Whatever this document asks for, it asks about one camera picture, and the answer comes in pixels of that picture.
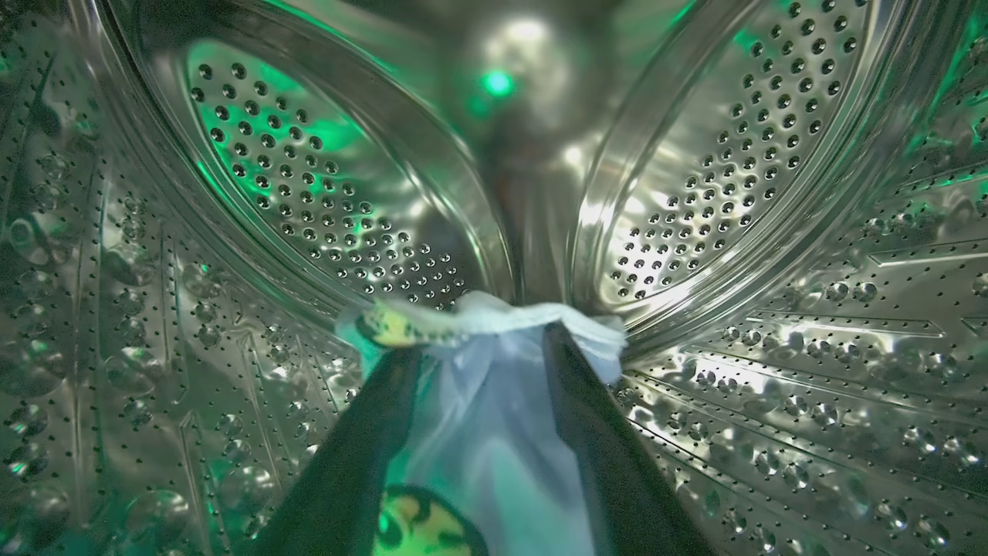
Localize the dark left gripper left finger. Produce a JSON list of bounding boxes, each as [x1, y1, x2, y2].
[[259, 347, 422, 556]]

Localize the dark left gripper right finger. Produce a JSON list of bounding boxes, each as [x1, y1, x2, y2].
[[540, 323, 716, 556]]

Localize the blue cartoon garment white band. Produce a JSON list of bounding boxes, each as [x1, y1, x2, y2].
[[336, 291, 628, 556]]

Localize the perforated steel washer drum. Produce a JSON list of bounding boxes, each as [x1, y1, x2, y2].
[[0, 0, 988, 556]]

